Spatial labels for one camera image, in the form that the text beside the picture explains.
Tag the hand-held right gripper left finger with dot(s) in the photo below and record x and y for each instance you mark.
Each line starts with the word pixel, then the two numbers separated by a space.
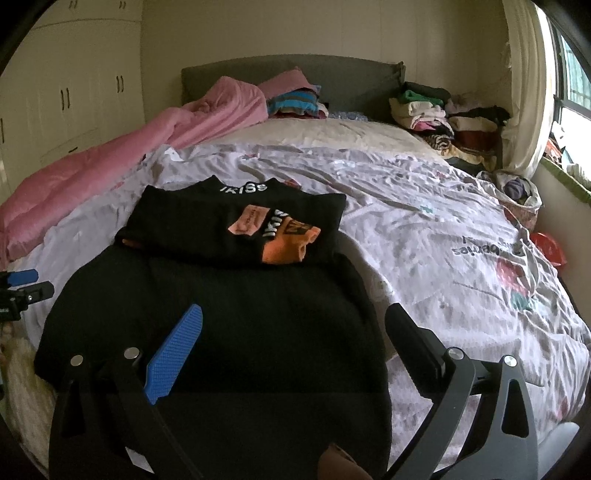
pixel 175 355

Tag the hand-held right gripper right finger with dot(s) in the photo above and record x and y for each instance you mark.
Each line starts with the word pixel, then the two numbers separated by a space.
pixel 415 341

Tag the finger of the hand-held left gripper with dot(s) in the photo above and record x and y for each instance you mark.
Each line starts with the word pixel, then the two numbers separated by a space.
pixel 39 290
pixel 21 277

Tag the black sweater with orange cuffs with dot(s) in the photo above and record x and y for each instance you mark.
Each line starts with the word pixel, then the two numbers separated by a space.
pixel 254 323

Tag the plastic bag of clothes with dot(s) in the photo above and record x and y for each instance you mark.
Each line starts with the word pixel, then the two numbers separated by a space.
pixel 512 191

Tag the pile of folded clothes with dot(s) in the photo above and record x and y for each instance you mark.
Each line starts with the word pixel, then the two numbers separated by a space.
pixel 429 115

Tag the blue folded clothes pile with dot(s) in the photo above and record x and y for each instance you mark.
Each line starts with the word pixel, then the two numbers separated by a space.
pixel 295 104

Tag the beige fluffy blanket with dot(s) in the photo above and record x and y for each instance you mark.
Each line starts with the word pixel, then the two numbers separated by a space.
pixel 23 383

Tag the pink quilt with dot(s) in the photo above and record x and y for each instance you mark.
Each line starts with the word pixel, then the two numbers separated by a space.
pixel 92 184

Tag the white printed bed sheet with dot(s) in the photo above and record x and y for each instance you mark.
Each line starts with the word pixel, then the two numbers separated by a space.
pixel 438 221

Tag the brown cloth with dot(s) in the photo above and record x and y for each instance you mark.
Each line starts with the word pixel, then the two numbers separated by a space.
pixel 339 464

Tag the red plastic basin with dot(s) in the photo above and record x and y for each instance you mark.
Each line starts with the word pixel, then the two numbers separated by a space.
pixel 549 249

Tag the cream wardrobe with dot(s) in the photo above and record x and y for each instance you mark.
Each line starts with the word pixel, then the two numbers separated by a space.
pixel 69 83

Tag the green window sill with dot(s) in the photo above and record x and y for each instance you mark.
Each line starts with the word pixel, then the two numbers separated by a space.
pixel 565 177

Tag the cream fitted sheet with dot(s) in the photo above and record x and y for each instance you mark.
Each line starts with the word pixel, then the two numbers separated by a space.
pixel 332 134

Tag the grey bed headboard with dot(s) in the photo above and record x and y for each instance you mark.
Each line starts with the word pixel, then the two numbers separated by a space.
pixel 360 78

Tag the cream curtain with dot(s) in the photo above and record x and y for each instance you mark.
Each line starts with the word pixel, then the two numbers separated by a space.
pixel 526 92

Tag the window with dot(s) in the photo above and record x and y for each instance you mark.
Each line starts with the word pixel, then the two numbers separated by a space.
pixel 575 78

